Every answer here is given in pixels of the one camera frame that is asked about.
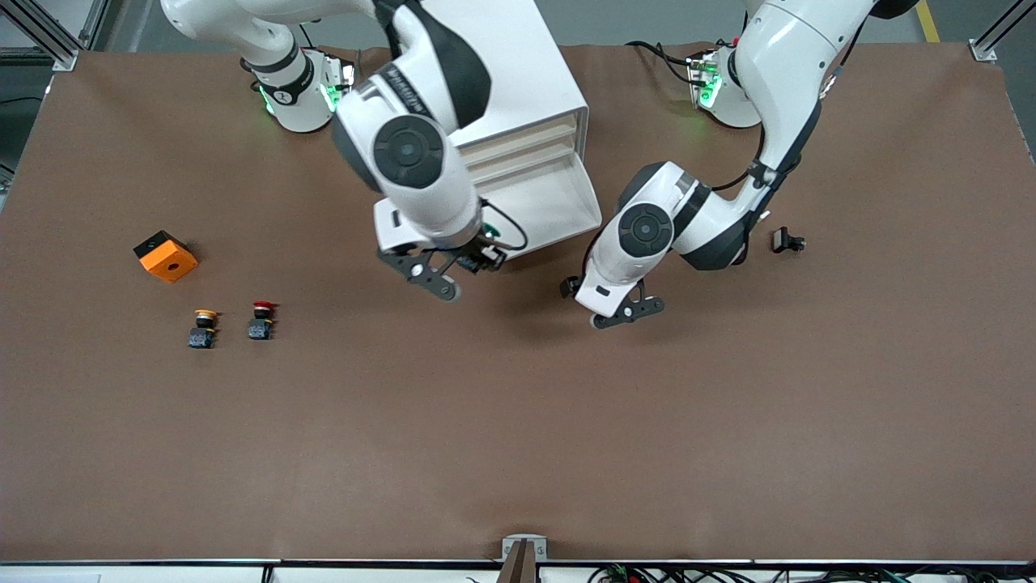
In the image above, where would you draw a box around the green push button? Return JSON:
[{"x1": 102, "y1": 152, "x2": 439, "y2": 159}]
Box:
[{"x1": 474, "y1": 223, "x2": 507, "y2": 262}]

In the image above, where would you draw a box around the white cabinet drawer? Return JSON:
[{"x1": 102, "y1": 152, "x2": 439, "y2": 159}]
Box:
[
  {"x1": 476, "y1": 154, "x2": 605, "y2": 261},
  {"x1": 453, "y1": 113, "x2": 580, "y2": 163},
  {"x1": 465, "y1": 134, "x2": 580, "y2": 181}
]

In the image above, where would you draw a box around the red push button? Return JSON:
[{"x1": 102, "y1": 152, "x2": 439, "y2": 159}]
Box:
[{"x1": 247, "y1": 300, "x2": 277, "y2": 342}]

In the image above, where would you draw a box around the white drawer cabinet shell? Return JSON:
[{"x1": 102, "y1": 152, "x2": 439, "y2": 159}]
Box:
[{"x1": 392, "y1": 0, "x2": 590, "y2": 187}]

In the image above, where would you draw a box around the yellow push button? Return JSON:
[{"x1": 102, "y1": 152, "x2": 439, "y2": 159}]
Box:
[{"x1": 188, "y1": 309, "x2": 219, "y2": 350}]

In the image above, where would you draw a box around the brown table mat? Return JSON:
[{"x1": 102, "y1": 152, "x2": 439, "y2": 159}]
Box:
[{"x1": 0, "y1": 42, "x2": 1036, "y2": 564}]

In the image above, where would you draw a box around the orange box with hole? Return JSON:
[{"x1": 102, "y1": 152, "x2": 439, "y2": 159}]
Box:
[{"x1": 134, "y1": 230, "x2": 199, "y2": 284}]

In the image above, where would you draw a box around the black left camera cable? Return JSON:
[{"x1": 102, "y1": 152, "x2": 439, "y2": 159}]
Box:
[{"x1": 711, "y1": 121, "x2": 771, "y2": 195}]

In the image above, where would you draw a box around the black base cable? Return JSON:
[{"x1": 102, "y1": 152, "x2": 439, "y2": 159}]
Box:
[{"x1": 626, "y1": 39, "x2": 698, "y2": 87}]

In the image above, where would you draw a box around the grey metal bracket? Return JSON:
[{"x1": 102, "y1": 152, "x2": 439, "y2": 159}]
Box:
[{"x1": 502, "y1": 534, "x2": 548, "y2": 561}]

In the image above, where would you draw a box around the dark mounting post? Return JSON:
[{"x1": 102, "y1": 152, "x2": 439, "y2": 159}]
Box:
[{"x1": 497, "y1": 540, "x2": 540, "y2": 583}]

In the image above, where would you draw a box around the aluminium frame profile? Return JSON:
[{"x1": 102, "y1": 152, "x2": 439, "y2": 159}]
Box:
[
  {"x1": 970, "y1": 0, "x2": 1036, "y2": 63},
  {"x1": 0, "y1": 0, "x2": 111, "y2": 72}
]

